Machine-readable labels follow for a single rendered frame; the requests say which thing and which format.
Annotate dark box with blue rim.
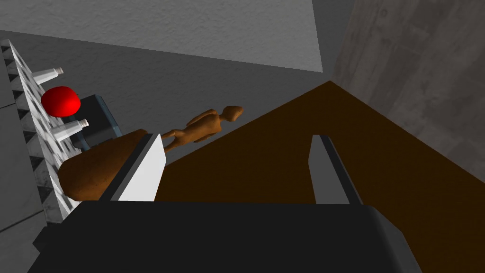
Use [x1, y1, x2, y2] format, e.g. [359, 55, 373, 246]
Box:
[62, 94, 123, 152]

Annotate brown wooden figurine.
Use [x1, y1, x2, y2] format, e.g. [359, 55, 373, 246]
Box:
[162, 106, 244, 154]

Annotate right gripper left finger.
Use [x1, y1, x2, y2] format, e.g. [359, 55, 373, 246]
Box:
[99, 133, 167, 202]

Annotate brown bread loaf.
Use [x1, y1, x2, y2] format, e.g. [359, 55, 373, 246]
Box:
[56, 128, 149, 201]

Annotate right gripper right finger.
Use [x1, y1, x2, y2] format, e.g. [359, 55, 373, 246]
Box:
[307, 134, 364, 205]

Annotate red apple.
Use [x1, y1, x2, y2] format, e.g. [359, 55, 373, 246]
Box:
[41, 86, 81, 118]

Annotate dark brown table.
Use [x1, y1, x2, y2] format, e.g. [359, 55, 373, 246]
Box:
[154, 80, 485, 273]

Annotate white bottle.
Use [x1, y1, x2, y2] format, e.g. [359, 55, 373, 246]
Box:
[32, 67, 64, 85]
[51, 119, 90, 142]

